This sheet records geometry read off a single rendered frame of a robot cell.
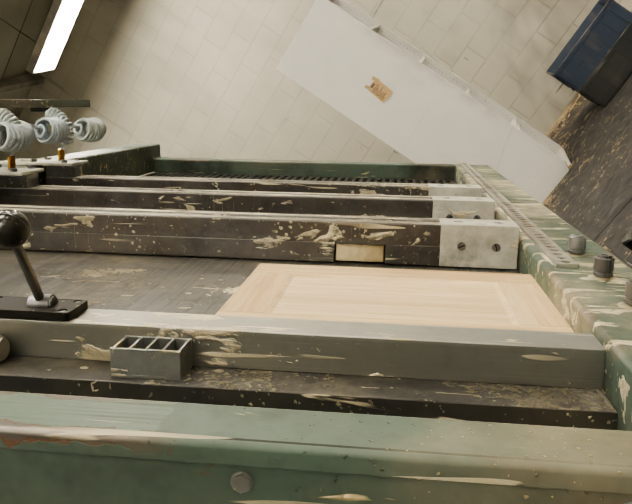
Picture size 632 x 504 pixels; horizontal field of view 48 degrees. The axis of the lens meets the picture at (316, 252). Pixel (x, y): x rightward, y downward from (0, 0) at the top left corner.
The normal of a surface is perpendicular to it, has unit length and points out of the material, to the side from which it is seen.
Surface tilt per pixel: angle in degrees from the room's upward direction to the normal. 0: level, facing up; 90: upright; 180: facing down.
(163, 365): 89
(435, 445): 57
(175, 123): 90
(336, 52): 90
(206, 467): 90
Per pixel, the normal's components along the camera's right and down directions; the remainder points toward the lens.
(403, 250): -0.12, 0.21
